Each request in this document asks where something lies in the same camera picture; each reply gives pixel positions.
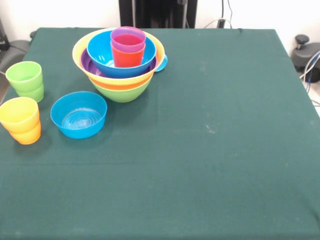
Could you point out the red-orange cup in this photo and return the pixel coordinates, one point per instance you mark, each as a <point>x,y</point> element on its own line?
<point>127,60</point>

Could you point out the purple cup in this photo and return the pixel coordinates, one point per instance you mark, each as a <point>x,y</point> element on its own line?
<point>127,47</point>

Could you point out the large blue bowl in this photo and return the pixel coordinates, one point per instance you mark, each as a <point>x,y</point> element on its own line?
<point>97,52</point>

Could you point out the purple bowl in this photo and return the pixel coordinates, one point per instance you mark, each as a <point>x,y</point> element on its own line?
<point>86,65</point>

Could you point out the yellow bowl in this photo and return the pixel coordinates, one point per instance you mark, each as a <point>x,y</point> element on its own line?
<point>80,47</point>

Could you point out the green cup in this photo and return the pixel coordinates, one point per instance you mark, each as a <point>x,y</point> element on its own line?
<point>33,96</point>
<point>23,82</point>

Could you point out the green bowl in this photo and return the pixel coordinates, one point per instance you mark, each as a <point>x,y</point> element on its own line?
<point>120,93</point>

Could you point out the blue cup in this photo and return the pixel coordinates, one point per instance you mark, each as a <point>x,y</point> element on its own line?
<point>162,63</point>

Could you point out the dark green table cloth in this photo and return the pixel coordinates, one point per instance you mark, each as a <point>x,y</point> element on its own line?
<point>160,187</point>

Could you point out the small blue bowl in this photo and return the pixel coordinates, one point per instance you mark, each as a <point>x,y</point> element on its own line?
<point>78,131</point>

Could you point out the black plug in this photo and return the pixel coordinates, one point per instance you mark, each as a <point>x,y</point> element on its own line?
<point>220,23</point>

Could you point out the orange cup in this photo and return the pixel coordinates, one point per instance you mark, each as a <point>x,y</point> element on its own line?
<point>26,138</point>

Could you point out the yellow cup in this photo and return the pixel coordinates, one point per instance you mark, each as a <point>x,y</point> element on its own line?
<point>18,123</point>

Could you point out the black table clamp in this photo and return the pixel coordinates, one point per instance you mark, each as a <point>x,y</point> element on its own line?
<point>32,34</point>

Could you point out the black stand with knob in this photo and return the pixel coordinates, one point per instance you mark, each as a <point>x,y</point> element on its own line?
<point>302,40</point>

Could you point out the dark equipment box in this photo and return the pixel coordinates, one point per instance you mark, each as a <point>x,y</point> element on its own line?
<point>3,37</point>

